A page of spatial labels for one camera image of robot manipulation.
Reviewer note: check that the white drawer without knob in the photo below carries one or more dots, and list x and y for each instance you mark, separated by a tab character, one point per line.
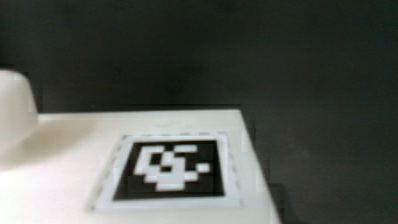
126	168

